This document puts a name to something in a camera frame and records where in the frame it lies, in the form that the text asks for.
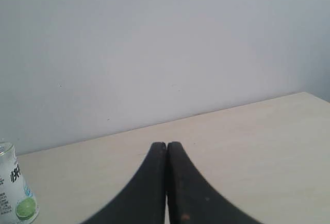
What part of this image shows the clear plastic drink bottle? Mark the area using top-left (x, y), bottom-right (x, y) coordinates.
top-left (1, 142), bottom-right (39, 223)

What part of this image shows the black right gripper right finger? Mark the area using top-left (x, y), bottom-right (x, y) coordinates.
top-left (167, 141), bottom-right (258, 223)

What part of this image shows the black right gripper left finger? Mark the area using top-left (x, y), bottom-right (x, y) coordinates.
top-left (84, 142), bottom-right (167, 224)

